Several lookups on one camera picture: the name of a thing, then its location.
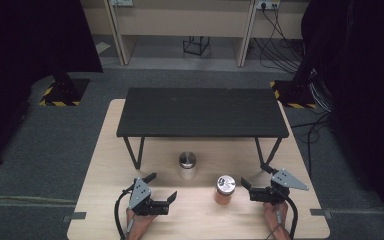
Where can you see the person's right hand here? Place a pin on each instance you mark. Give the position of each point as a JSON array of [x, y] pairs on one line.
[[275, 216]]

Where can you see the black stand base striped tape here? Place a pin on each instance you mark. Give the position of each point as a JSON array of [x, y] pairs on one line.
[[65, 91], [293, 95]]

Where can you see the white wall socket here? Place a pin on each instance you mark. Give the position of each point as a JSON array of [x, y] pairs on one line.
[[268, 4], [122, 2]]

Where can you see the grey floor tape strip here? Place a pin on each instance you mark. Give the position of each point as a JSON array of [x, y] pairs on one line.
[[76, 216], [320, 212]]

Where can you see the glass jar with red powder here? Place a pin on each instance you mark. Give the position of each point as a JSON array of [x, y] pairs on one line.
[[225, 185]]

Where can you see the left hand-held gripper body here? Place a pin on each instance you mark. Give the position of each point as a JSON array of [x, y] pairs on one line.
[[139, 195]]

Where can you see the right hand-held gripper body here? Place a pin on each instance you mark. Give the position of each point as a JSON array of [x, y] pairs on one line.
[[285, 180]]

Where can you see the white paper sheet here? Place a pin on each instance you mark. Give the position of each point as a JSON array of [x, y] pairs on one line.
[[102, 47]]

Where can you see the glass jar with white powder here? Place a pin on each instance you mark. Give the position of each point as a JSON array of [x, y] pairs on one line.
[[187, 160]]

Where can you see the person's left hand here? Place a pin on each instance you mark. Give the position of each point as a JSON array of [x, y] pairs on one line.
[[140, 225]]

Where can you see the black raised rack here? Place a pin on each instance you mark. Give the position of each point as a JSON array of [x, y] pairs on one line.
[[200, 111]]

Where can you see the beige desk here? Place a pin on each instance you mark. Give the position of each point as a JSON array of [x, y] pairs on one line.
[[180, 20]]

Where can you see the black curtain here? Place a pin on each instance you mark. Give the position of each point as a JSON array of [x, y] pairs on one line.
[[30, 50], [363, 66]]

